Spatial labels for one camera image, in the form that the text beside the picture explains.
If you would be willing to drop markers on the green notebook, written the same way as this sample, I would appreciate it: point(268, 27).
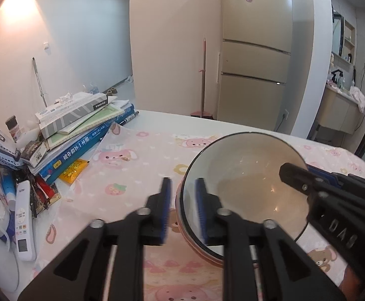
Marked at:
point(112, 110)

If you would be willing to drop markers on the beige three-door refrigerator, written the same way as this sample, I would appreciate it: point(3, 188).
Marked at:
point(255, 57)

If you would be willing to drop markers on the yellow snack packet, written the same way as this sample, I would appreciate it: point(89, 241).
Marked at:
point(73, 171)

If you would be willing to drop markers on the white round lid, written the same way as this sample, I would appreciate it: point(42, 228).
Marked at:
point(9, 274)

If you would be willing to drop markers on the white remote control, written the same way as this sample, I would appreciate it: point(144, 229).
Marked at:
point(24, 235)

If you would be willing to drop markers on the mirror cabinet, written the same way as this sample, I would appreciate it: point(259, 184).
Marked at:
point(344, 38)

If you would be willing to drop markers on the white towel on sink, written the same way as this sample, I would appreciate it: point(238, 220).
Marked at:
point(359, 97)

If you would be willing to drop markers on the pink cartoon tablecloth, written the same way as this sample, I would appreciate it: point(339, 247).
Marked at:
point(96, 247)

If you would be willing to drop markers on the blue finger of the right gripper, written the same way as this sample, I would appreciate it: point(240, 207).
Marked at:
point(331, 178)

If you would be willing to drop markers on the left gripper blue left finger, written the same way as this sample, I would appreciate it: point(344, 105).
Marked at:
point(156, 227)

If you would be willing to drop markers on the white ribbed bowl black rim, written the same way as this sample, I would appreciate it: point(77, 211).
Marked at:
point(242, 169)

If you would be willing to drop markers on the bathroom vanity cabinet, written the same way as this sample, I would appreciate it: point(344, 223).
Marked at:
point(338, 111)

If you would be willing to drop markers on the blue thick book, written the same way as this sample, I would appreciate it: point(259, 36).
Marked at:
point(64, 155)

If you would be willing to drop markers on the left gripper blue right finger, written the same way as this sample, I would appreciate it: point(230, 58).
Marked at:
point(208, 205)

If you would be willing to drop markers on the pink patterned bowl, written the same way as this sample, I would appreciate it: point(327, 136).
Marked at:
point(238, 234)

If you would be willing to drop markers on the grey tissue box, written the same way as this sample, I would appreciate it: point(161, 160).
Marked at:
point(68, 110)

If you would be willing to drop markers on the red handled broom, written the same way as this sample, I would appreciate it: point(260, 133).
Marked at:
point(202, 113)

